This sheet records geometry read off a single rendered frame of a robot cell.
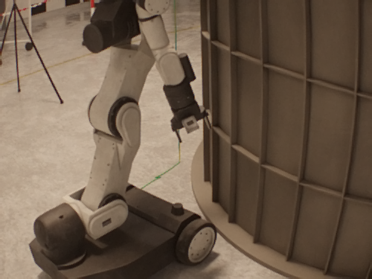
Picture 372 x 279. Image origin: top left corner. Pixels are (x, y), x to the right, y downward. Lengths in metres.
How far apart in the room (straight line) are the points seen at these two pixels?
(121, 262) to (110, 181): 0.30
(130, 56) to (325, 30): 0.68
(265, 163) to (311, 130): 0.28
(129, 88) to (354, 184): 0.85
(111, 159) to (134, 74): 0.30
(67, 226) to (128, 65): 0.60
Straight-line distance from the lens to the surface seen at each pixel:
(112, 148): 1.68
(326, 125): 1.55
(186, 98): 1.54
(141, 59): 1.64
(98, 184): 1.72
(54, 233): 1.60
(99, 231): 1.68
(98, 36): 1.52
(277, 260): 1.88
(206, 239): 1.87
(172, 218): 1.81
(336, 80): 1.48
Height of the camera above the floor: 1.23
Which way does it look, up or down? 25 degrees down
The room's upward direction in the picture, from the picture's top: 2 degrees counter-clockwise
